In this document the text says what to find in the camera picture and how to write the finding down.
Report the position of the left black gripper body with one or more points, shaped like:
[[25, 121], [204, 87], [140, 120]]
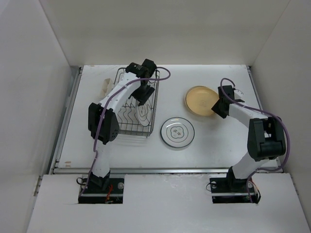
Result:
[[142, 93]]

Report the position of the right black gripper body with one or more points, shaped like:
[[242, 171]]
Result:
[[216, 107]]

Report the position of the yellow-backed white plate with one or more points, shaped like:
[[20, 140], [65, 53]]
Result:
[[144, 113]]

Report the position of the plain cream plate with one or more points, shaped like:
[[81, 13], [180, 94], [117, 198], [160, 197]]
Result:
[[213, 116]]

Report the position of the yellow deep plate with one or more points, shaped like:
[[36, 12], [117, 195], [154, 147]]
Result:
[[200, 100]]

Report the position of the white plate green lettered rim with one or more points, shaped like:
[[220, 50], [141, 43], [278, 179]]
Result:
[[177, 132]]

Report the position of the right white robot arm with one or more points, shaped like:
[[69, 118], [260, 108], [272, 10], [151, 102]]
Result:
[[265, 140]]

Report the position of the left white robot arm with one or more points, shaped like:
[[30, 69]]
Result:
[[102, 117]]

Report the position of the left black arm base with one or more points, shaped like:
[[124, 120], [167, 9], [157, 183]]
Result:
[[111, 194]]

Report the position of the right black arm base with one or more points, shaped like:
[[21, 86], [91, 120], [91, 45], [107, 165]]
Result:
[[222, 193]]

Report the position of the cream plastic cutlery holder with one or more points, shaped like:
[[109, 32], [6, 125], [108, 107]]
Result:
[[107, 87]]

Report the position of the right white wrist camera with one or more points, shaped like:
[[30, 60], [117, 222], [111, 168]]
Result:
[[238, 94]]

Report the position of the grey wire dish rack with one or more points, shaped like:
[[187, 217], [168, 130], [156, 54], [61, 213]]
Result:
[[126, 116]]

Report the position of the aluminium table rail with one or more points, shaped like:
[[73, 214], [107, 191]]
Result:
[[218, 143]]

